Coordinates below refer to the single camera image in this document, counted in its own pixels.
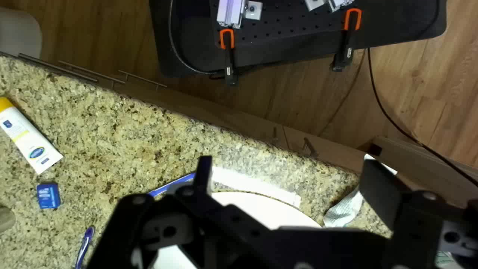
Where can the orange black clamp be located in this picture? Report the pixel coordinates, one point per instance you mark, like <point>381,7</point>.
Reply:
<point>347,39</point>
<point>228,49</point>

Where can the wooden vanity cabinet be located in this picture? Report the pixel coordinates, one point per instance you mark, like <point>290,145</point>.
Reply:
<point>323,146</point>

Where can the white sink basin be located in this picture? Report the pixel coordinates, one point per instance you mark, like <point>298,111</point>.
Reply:
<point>269,211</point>

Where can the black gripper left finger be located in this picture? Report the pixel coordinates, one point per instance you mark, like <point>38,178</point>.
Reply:
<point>204,173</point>

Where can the small blue packet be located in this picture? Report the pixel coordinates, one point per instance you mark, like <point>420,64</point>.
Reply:
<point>48,196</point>

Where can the beige rounded bin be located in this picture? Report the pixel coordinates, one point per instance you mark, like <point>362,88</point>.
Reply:
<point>15,31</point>

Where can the white mounting bracket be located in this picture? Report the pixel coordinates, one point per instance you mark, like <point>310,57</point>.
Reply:
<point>231,12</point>

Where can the black robot table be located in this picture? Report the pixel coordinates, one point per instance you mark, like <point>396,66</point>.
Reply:
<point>293,30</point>

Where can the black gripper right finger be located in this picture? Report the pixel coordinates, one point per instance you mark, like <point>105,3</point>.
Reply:
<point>383,191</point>

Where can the blue pen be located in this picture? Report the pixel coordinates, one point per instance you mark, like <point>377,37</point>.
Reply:
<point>84,247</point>

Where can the white crumpled cloth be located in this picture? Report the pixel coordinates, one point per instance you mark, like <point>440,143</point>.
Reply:
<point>344,209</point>

